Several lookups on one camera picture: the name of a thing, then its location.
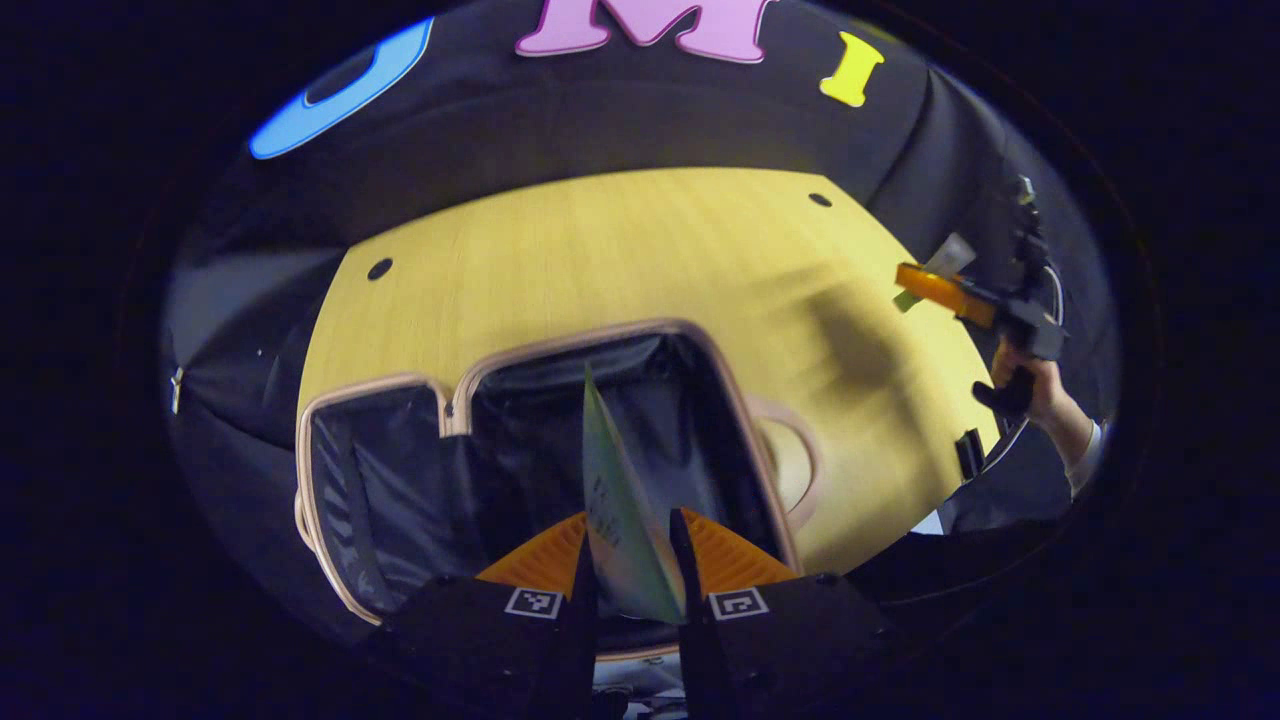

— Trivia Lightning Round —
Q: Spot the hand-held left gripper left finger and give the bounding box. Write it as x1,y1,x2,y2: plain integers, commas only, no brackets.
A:
365,512,599,720

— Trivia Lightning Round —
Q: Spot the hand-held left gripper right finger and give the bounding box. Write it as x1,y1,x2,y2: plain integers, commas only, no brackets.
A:
668,507,896,720

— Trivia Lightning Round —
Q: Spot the green skin care sachet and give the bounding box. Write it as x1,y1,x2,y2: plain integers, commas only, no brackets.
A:
582,365,688,626

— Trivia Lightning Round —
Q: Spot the pink suitcase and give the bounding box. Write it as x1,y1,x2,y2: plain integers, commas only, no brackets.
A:
293,318,823,663

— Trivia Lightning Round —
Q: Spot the black backdrop cloth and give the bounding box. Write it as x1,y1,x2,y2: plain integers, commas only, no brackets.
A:
160,0,1121,641

